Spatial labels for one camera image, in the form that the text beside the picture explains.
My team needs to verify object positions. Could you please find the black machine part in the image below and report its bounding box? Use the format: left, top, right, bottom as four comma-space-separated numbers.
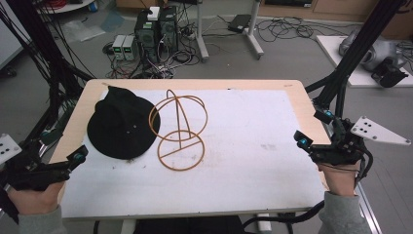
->
370, 58, 410, 89

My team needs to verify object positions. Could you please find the black metal stand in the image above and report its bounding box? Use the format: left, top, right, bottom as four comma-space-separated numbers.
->
0, 0, 95, 149
304, 0, 408, 119

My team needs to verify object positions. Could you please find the grey metal table leg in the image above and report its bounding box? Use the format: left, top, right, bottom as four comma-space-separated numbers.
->
194, 0, 210, 63
245, 0, 265, 60

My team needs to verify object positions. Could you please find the black computer tower green sticker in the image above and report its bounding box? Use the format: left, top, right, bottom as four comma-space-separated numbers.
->
133, 11, 161, 63

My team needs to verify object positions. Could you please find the aluminium rail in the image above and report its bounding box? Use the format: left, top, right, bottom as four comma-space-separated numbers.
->
355, 181, 385, 234

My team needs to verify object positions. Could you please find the white floor board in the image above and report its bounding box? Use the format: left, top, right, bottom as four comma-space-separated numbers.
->
316, 34, 413, 89

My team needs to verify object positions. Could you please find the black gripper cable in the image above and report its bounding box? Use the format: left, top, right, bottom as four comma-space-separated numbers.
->
355, 147, 375, 184

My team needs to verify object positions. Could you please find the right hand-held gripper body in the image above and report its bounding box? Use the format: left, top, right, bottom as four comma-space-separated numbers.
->
310, 115, 412, 168

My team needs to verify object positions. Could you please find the small white box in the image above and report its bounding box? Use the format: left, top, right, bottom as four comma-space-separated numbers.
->
147, 6, 161, 21

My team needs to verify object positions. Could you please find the grey rounded machine part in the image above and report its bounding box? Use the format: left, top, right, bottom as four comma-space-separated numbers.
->
338, 28, 407, 72

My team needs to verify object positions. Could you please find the tangle of cables by computers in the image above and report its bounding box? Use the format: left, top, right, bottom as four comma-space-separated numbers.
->
102, 42, 203, 80

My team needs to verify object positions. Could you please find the teal plastic sheet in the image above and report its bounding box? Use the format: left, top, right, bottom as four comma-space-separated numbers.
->
99, 10, 126, 33

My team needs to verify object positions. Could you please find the flat black box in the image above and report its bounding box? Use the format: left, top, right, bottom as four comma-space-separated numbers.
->
227, 14, 253, 34

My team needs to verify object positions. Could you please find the orange wire hat stand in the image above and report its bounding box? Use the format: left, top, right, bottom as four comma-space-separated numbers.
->
148, 89, 209, 173

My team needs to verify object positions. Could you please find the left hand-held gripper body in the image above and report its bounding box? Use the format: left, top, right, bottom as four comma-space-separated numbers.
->
0, 134, 72, 192

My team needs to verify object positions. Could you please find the person's left hand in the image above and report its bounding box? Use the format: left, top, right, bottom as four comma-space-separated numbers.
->
6, 180, 66, 215

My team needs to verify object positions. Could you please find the white cabinet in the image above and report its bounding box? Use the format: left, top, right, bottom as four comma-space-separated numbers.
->
0, 0, 31, 71

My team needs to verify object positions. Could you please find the tangle of black floor cables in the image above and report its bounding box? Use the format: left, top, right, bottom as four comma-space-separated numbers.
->
255, 17, 350, 44

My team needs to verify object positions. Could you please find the clear plastic sheet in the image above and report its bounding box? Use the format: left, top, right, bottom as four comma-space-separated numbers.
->
60, 19, 107, 44

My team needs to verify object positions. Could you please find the white table mat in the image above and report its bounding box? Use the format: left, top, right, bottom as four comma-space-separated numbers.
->
59, 89, 327, 219

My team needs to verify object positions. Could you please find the thick black hose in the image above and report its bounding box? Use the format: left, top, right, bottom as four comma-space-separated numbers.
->
242, 199, 326, 229

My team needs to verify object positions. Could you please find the black bucket hat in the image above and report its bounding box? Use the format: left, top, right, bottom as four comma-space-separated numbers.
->
87, 85, 162, 161

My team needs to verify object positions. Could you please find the round white table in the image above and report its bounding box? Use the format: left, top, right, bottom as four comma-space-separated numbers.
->
36, 0, 95, 15

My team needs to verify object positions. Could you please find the grey power supply unit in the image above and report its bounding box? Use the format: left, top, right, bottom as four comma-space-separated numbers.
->
123, 35, 139, 61
112, 34, 127, 61

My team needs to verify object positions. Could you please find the person's right hand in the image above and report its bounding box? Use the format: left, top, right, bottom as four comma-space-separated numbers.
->
317, 161, 361, 197

